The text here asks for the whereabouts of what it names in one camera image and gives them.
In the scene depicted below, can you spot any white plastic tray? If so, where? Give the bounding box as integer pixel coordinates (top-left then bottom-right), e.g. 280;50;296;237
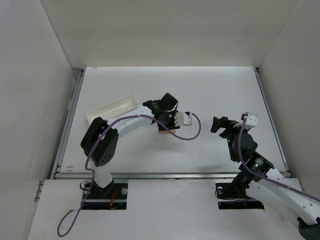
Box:
85;94;139;125

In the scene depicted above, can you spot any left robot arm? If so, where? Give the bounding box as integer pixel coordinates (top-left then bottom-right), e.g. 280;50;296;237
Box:
80;93;189;198

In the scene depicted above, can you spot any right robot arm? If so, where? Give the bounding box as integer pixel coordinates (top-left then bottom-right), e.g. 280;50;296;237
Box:
210;112;320;240

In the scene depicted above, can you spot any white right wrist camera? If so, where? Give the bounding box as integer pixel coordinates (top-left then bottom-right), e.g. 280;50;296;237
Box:
241;112;259;130

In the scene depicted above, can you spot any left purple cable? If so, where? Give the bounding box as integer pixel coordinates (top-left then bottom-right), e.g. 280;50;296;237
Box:
57;112;202;238

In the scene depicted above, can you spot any right aluminium rail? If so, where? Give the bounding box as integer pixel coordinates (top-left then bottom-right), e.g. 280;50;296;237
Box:
253;67;292;178

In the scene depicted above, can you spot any aluminium rail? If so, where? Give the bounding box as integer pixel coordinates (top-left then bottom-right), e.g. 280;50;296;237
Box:
253;67;292;178
45;68;86;180
53;171;291;180

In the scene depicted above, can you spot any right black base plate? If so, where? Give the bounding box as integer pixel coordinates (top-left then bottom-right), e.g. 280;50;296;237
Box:
215;182;258;203

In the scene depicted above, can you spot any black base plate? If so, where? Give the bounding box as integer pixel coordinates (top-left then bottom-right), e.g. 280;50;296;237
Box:
215;182;258;203
85;182;129;203

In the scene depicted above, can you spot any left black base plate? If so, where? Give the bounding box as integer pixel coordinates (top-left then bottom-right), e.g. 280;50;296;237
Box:
85;182;129;203

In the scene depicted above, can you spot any left aluminium rail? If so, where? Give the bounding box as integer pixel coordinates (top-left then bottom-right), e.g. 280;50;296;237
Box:
45;68;86;180

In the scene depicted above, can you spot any front aluminium rail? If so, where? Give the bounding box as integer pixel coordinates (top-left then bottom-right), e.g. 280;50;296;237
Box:
53;171;291;180

